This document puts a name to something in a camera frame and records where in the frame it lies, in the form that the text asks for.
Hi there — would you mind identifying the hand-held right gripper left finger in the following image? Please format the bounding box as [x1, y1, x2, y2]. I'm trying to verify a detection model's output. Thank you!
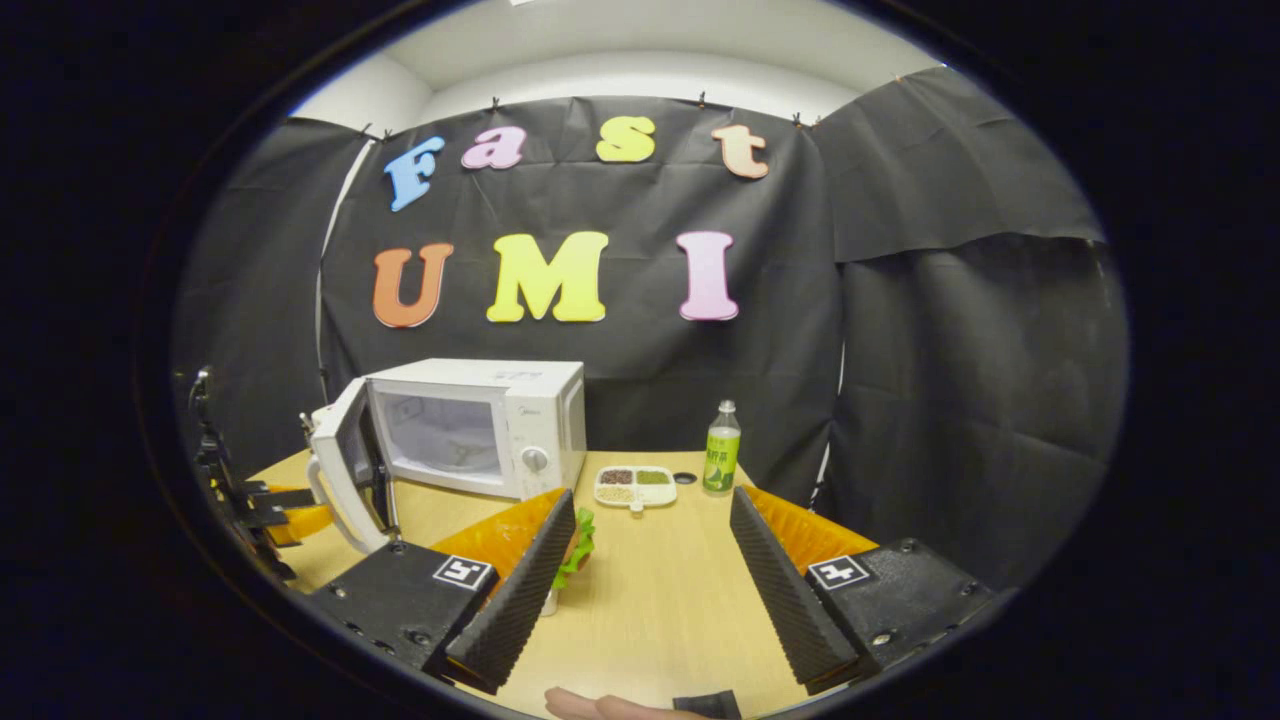
[300, 488, 578, 696]

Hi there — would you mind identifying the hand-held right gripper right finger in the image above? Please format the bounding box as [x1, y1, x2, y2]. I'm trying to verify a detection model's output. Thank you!
[729, 485, 1001, 697]

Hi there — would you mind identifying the sandwich with lettuce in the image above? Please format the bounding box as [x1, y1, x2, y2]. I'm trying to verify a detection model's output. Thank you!
[547, 505, 598, 593]

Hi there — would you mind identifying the white microwave oven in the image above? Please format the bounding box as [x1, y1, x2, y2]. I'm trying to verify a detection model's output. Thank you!
[303, 358, 589, 556]

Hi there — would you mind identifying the green label drink bottle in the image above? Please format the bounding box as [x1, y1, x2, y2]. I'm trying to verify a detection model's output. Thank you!
[702, 400, 743, 495]

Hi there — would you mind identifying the white divided snack plate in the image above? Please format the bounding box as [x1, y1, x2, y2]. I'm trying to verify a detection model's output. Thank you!
[594, 465, 679, 513]

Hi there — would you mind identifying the black backdrop cloth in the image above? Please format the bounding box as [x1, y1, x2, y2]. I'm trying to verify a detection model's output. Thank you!
[170, 65, 1131, 591]

